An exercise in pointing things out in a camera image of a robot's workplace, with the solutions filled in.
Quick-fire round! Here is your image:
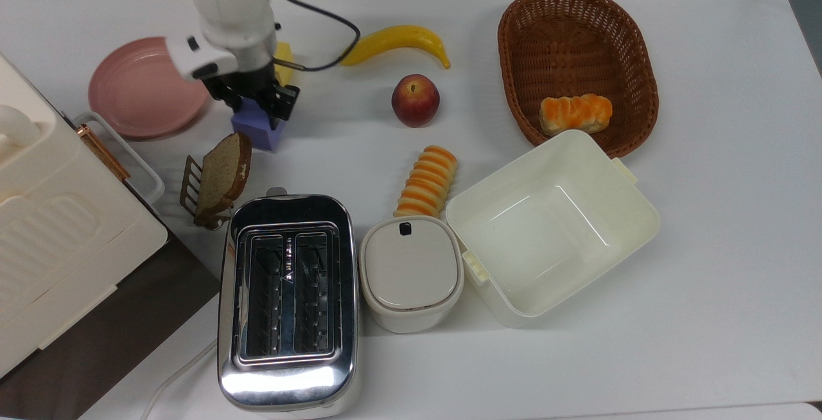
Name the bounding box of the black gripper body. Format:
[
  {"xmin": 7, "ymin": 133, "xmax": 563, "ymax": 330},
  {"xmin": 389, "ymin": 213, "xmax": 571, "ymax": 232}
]
[{"xmin": 204, "ymin": 64, "xmax": 278, "ymax": 111}]

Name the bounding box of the purple foam cube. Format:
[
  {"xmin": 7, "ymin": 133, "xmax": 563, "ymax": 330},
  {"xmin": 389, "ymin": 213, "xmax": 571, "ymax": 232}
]
[{"xmin": 231, "ymin": 97, "xmax": 287, "ymax": 153}]

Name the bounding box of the pink plate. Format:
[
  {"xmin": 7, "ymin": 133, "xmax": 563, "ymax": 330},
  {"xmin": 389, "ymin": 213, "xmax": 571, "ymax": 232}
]
[{"xmin": 87, "ymin": 37, "xmax": 212, "ymax": 140}]

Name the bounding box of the yellow foam block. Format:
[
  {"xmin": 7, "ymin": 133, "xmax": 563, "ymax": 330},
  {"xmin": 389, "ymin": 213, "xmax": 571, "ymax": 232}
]
[{"xmin": 272, "ymin": 41, "xmax": 298, "ymax": 87}]

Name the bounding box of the brown bread slice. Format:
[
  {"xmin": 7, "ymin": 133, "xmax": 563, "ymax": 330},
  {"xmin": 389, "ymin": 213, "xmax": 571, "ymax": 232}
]
[{"xmin": 194, "ymin": 132, "xmax": 253, "ymax": 225}]

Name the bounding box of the metal toast rack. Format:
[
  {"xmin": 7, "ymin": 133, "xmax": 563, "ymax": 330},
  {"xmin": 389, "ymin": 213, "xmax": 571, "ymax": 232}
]
[{"xmin": 179, "ymin": 155, "xmax": 232, "ymax": 232}]

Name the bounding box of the red apple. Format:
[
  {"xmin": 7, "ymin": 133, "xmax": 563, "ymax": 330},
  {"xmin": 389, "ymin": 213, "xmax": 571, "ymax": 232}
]
[{"xmin": 391, "ymin": 73, "xmax": 442, "ymax": 128}]

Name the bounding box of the yellow banana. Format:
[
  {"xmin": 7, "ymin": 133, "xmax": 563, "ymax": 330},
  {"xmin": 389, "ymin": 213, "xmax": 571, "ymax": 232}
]
[{"xmin": 340, "ymin": 24, "xmax": 452, "ymax": 70}]

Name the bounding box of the striped long bread loaf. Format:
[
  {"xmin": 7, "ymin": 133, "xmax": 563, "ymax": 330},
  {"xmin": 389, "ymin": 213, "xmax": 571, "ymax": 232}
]
[{"xmin": 392, "ymin": 144, "xmax": 459, "ymax": 220}]

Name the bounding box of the silver two-slot toaster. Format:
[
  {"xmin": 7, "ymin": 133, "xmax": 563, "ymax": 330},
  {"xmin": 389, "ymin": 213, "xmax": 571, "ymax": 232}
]
[{"xmin": 216, "ymin": 187, "xmax": 361, "ymax": 416}]

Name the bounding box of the small white lidded bin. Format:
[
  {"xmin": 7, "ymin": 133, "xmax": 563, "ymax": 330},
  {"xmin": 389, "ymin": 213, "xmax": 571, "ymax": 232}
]
[{"xmin": 358, "ymin": 214, "xmax": 465, "ymax": 335}]

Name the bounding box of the dark brown cabinet base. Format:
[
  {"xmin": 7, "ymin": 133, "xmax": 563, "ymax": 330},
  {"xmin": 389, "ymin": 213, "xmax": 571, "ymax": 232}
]
[{"xmin": 0, "ymin": 240, "xmax": 221, "ymax": 420}]

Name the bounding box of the orange glazed bread roll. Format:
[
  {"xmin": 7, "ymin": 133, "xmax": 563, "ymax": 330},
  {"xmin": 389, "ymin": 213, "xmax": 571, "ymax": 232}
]
[{"xmin": 539, "ymin": 93, "xmax": 614, "ymax": 137}]

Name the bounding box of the cream open plastic box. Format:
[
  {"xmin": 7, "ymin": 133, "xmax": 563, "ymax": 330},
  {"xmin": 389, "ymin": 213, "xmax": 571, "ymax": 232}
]
[{"xmin": 445, "ymin": 128, "xmax": 662, "ymax": 328}]

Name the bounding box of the brown wicker basket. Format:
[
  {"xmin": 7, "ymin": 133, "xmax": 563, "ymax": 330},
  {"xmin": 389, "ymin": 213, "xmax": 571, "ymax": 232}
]
[{"xmin": 497, "ymin": 0, "xmax": 661, "ymax": 159}]

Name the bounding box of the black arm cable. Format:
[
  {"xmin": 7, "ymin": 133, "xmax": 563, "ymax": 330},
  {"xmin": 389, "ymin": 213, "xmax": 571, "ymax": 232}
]
[{"xmin": 269, "ymin": 0, "xmax": 361, "ymax": 73}]

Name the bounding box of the white drawer handle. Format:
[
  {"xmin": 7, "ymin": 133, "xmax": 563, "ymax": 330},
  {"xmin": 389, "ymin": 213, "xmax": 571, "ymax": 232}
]
[{"xmin": 71, "ymin": 111, "xmax": 166, "ymax": 206}]

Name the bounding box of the copper door handle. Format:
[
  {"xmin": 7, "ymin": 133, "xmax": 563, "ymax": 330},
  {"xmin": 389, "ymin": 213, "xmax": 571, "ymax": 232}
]
[{"xmin": 76, "ymin": 123, "xmax": 131, "ymax": 182}]

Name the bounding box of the white toaster power cord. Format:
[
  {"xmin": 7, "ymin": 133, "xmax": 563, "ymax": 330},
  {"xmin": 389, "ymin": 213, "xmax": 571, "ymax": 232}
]
[{"xmin": 139, "ymin": 339, "xmax": 220, "ymax": 420}]

